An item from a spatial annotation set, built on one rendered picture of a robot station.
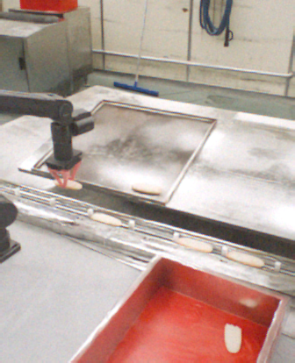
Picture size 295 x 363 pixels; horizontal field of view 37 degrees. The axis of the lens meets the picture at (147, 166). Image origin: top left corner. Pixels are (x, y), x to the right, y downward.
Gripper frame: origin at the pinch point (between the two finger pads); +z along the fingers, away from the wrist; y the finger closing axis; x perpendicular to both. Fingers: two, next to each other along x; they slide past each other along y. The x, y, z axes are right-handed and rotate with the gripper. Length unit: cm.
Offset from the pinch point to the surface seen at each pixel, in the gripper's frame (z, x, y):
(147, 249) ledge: 7.6, -31.4, -9.7
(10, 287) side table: 11.1, -4.5, -33.5
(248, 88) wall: 94, 27, 367
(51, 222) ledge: 7.9, -0.4, -10.1
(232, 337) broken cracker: 10, -60, -26
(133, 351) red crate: 11, -41, -37
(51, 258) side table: 11.5, -7.1, -19.9
